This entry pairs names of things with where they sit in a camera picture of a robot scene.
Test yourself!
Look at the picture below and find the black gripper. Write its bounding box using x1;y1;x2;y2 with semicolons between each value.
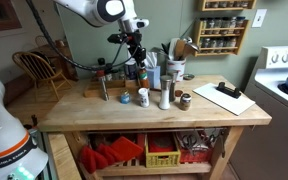
107;31;148;69

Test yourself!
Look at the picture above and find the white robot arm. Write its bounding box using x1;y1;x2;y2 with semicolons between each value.
54;0;149;69

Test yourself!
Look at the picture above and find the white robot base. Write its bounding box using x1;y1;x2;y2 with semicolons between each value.
0;82;48;180

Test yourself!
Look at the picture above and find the wooden tray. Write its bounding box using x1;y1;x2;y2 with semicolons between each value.
84;80;140;98

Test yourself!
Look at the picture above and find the dark canister with label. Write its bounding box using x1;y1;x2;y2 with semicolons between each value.
124;61;137;80

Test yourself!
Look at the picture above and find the blue tissue box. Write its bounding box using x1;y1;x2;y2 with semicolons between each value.
146;66;160;88

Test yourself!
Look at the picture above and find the white spice shaker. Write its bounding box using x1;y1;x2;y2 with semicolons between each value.
138;88;149;107

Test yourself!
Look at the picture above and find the dark pepper grinder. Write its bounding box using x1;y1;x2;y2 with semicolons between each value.
167;70;178;102

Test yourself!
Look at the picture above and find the white utensil crock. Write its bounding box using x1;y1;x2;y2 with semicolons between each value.
166;60;186;81

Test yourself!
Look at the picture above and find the small blue jar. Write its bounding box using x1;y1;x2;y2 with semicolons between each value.
120;91;130;104

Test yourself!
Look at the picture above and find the white salt grinder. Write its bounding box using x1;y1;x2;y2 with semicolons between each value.
159;75;172;110

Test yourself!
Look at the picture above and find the tall metal grinder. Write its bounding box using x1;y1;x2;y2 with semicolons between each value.
99;76;109;101

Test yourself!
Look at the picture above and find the small round dish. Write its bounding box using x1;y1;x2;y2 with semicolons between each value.
183;74;195;80

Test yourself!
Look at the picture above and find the brown spice jar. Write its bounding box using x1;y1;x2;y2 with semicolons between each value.
180;93;192;111

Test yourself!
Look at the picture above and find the wooden butcher block table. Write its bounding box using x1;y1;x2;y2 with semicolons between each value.
38;75;271;180

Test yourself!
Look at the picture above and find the white cutting board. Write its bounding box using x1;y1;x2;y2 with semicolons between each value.
194;83;255;115

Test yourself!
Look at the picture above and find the wooden spice rack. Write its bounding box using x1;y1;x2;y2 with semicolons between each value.
199;0;257;11
193;16;249;56

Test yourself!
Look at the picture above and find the upper wooden spice rack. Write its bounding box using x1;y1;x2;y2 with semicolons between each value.
199;0;257;11

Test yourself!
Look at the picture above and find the red oven mitt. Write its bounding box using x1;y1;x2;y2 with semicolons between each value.
79;136;143;174

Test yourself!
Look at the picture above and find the yellow plastic crate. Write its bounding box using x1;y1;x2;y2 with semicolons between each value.
145;133;181;168

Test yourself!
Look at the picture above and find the black knife sharpener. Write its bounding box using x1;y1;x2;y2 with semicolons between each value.
216;82;241;99

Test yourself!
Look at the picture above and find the red plastic basket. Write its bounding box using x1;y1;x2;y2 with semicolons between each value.
175;131;213;163

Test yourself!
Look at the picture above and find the wooden chair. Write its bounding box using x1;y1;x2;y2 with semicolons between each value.
12;52;72;100

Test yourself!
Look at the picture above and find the white stove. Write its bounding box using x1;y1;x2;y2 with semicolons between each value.
230;46;288;180

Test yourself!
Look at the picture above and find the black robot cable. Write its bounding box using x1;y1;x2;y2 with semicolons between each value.
25;0;142;72

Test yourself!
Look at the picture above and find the white light switch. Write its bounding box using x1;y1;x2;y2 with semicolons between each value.
252;9;267;28

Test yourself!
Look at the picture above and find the framed wall picture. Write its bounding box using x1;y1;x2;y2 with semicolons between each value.
0;0;25;37

